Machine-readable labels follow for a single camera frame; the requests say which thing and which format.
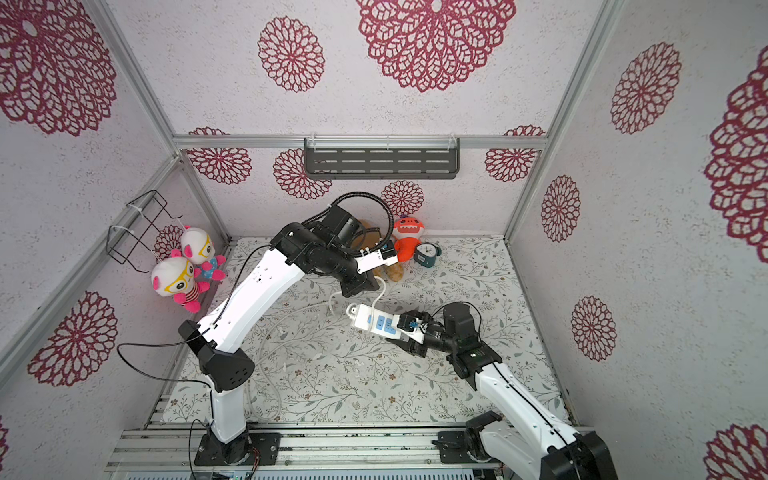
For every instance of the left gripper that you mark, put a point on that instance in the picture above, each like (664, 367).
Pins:
(364, 282)

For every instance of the white power strip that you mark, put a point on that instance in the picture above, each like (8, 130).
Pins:
(365, 318)

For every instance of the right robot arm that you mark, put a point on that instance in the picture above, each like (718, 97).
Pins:
(521, 432)

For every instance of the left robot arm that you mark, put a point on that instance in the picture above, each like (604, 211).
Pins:
(216, 340)

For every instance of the red shark plush toy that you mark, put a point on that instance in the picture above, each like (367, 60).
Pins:
(407, 232)

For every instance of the teal alarm clock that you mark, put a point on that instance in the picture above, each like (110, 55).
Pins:
(426, 254)

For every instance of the upper pink white plush doll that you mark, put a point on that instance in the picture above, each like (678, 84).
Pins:
(198, 247)

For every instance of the pink white plush doll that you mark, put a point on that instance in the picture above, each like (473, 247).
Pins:
(176, 278)
(198, 247)

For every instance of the lower pink white plush doll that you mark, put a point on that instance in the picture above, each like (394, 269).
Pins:
(176, 278)

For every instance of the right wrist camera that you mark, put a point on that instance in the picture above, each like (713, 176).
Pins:
(422, 328)

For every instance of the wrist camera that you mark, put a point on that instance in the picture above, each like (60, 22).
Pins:
(422, 328)
(370, 259)

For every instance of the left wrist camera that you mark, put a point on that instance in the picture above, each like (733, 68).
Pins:
(370, 259)

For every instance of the grey wall shelf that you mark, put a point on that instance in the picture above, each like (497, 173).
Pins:
(381, 159)

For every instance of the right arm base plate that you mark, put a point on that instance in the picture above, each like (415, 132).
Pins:
(461, 446)

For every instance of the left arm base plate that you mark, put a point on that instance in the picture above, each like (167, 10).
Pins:
(260, 449)

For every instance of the black wire basket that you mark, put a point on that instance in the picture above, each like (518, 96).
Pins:
(131, 242)

